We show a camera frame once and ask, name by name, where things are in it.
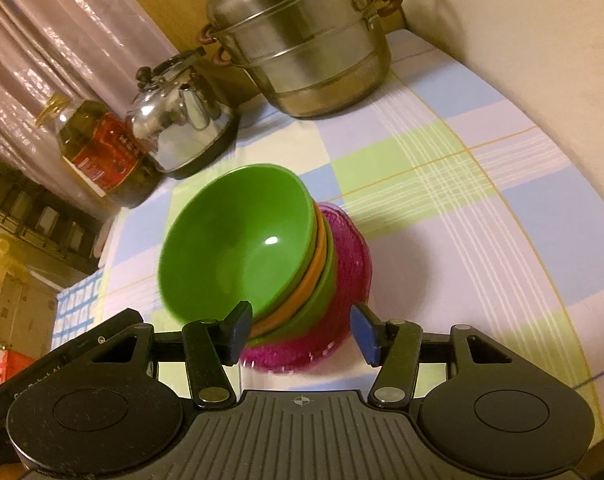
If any orange plastic bowl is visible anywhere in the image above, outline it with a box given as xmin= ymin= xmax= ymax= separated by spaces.
xmin=247 ymin=200 xmax=329 ymax=338

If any dark shelf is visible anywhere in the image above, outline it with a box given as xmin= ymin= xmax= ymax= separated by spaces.
xmin=0 ymin=157 xmax=105 ymax=276

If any red bag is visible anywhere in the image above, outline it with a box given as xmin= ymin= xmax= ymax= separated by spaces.
xmin=0 ymin=350 xmax=38 ymax=391

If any green plastic bowl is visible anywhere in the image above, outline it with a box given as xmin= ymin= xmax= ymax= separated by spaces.
xmin=157 ymin=163 xmax=317 ymax=328
xmin=244 ymin=210 xmax=339 ymax=350

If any pale curtain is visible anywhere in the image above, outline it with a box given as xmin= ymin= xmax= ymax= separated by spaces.
xmin=0 ymin=0 xmax=183 ymax=211

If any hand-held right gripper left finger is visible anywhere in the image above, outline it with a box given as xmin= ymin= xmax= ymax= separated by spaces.
xmin=89 ymin=301 xmax=255 ymax=408

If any cooking oil bottle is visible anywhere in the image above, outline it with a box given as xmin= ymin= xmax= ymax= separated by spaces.
xmin=34 ymin=92 xmax=163 ymax=210

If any stainless steel kettle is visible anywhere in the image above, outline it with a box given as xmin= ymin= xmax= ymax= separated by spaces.
xmin=126 ymin=46 xmax=240 ymax=180

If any pink glass plate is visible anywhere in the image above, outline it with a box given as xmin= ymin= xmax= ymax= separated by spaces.
xmin=238 ymin=212 xmax=375 ymax=375
xmin=242 ymin=202 xmax=365 ymax=361
xmin=239 ymin=207 xmax=372 ymax=368

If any blue white grid cloth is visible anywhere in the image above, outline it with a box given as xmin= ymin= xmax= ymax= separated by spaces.
xmin=54 ymin=275 xmax=105 ymax=346

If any stainless steel steamer pot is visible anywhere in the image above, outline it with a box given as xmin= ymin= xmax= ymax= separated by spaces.
xmin=197 ymin=0 xmax=405 ymax=120

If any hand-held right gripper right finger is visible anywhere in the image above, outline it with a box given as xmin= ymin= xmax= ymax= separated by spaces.
xmin=349 ymin=302 xmax=513 ymax=409

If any checked pastel tablecloth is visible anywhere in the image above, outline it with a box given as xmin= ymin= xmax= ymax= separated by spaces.
xmin=52 ymin=27 xmax=604 ymax=411

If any cardboard box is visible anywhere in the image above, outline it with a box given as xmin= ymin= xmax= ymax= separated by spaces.
xmin=0 ymin=275 xmax=58 ymax=351

